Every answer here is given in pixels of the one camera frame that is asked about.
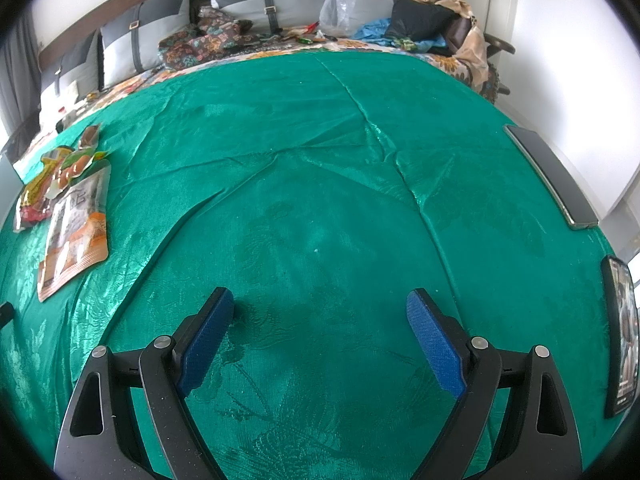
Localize grey curtain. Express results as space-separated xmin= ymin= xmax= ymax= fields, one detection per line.
xmin=0 ymin=35 xmax=42 ymax=137

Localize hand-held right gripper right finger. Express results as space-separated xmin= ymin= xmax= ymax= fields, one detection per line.
xmin=406 ymin=287 xmax=583 ymax=480

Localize clear plastic bag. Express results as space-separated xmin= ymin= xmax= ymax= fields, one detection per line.
xmin=319 ymin=0 xmax=362 ymax=39

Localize orange and white snack packet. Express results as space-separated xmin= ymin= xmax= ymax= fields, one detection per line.
xmin=37 ymin=164 xmax=111 ymax=304

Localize black smartphone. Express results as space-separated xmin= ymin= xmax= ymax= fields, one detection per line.
xmin=600 ymin=255 xmax=640 ymax=419

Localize dark patterned crumpled cloth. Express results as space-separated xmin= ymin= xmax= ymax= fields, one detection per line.
xmin=159 ymin=6 xmax=262 ymax=69

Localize beige cloth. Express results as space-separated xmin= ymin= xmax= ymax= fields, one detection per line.
xmin=410 ymin=0 xmax=490 ymax=95

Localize dark grey slab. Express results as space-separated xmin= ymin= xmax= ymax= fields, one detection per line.
xmin=502 ymin=125 xmax=600 ymax=231

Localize green blanket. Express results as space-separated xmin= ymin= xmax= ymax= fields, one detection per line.
xmin=0 ymin=52 xmax=626 ymax=480

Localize blue cloth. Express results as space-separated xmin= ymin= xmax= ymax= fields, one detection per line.
xmin=352 ymin=17 xmax=442 ymax=52

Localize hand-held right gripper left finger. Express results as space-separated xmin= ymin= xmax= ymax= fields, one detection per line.
xmin=52 ymin=286 xmax=235 ymax=480

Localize green and brown snack packet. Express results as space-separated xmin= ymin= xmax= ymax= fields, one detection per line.
xmin=75 ymin=124 xmax=104 ymax=154

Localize dark chair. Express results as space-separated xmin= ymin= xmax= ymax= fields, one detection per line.
xmin=450 ymin=19 xmax=517 ymax=97

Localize yellow and red snack packet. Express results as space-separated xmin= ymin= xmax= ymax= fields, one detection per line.
xmin=12 ymin=146 xmax=69 ymax=232

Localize egg picture snack packet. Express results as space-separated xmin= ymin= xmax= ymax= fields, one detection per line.
xmin=52 ymin=149 xmax=112 ymax=194

